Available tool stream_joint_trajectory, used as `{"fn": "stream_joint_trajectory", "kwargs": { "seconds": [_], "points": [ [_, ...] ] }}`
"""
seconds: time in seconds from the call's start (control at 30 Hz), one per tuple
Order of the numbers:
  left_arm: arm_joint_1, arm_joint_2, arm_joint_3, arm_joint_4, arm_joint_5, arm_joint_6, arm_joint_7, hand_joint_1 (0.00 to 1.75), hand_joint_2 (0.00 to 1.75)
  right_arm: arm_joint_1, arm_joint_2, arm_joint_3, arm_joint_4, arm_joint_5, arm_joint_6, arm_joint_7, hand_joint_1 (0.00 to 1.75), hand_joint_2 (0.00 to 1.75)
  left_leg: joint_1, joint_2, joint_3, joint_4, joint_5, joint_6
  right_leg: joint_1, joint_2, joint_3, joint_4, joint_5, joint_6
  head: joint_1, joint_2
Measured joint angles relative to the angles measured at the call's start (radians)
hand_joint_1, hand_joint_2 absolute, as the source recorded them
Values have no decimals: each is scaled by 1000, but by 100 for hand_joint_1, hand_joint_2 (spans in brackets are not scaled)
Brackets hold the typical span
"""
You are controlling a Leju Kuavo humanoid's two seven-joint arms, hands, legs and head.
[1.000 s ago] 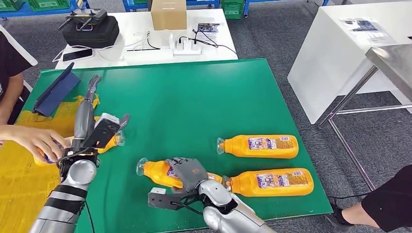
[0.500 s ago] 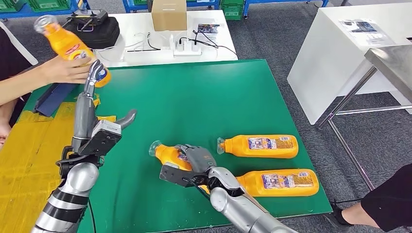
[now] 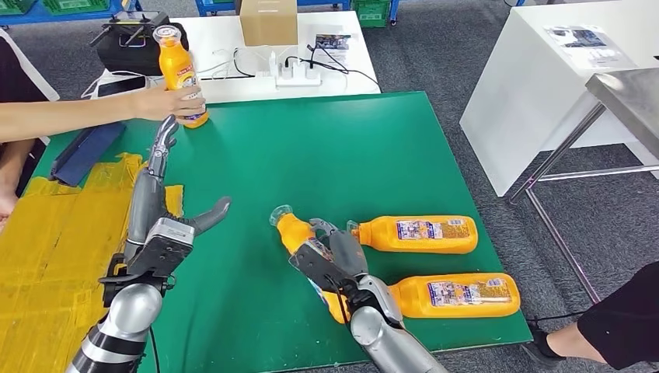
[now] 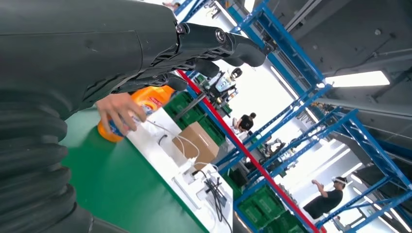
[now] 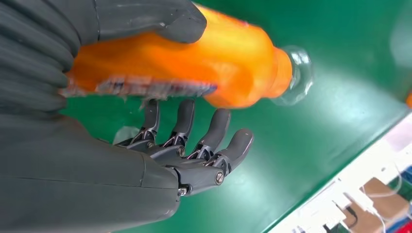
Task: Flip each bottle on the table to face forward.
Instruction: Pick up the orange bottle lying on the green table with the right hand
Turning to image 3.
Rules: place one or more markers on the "person's hand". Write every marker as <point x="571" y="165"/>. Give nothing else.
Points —
<point x="159" y="103"/>

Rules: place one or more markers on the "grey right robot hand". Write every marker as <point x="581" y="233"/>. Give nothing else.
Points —
<point x="350" y="255"/>

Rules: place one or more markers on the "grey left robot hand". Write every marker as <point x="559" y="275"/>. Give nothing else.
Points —
<point x="146" y="206"/>

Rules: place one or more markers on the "orange detergent bottle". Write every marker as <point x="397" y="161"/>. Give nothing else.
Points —
<point x="381" y="235"/>
<point x="412" y="298"/>
<point x="175" y="64"/>
<point x="293" y="234"/>

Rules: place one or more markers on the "person's forearm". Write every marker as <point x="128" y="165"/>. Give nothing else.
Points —
<point x="62" y="118"/>

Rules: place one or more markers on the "black smartphone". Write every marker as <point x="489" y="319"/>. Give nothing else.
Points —
<point x="121" y="86"/>

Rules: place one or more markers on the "black carrying case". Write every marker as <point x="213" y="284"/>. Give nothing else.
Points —
<point x="139" y="59"/>

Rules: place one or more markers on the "white flat block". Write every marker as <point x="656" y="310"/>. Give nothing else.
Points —
<point x="231" y="89"/>

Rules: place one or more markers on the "dark blue tablet case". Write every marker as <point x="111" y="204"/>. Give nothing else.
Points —
<point x="87" y="154"/>

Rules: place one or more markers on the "grey drone remote controller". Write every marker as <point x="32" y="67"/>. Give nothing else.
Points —
<point x="131" y="23"/>

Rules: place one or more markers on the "white rectangular table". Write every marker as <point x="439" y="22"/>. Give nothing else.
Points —
<point x="221" y="31"/>

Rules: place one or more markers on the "blue shelf rack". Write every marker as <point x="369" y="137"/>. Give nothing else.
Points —
<point x="62" y="19"/>
<point x="216" y="6"/>

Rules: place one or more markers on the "white charger plug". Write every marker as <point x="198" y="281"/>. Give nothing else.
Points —
<point x="294" y="66"/>
<point x="273" y="65"/>

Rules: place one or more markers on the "yellow taped cardboard sheet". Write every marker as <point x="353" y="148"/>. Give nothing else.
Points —
<point x="51" y="283"/>

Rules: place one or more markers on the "green plastic crate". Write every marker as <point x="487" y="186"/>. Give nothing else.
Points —
<point x="74" y="6"/>
<point x="372" y="15"/>
<point x="15" y="6"/>

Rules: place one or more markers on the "brown cardboard box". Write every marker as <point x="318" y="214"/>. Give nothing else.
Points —
<point x="267" y="23"/>

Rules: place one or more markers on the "white power strip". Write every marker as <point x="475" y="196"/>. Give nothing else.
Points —
<point x="298" y="80"/>

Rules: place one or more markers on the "printed leaflet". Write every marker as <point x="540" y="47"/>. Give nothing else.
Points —
<point x="332" y="44"/>

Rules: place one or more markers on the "white panel-sided table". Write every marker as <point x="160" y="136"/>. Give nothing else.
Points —
<point x="515" y="77"/>

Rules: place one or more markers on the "printed paper sheet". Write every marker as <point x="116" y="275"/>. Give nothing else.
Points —
<point x="587" y="44"/>

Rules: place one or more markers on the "stainless steel table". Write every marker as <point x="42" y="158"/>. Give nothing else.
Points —
<point x="628" y="98"/>

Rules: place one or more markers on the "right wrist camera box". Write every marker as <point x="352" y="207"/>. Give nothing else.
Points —
<point x="319" y="267"/>

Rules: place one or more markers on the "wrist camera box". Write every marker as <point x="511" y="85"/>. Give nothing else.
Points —
<point x="164" y="247"/>
<point x="319" y="267"/>

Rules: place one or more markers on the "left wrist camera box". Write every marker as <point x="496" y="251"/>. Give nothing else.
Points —
<point x="164" y="247"/>

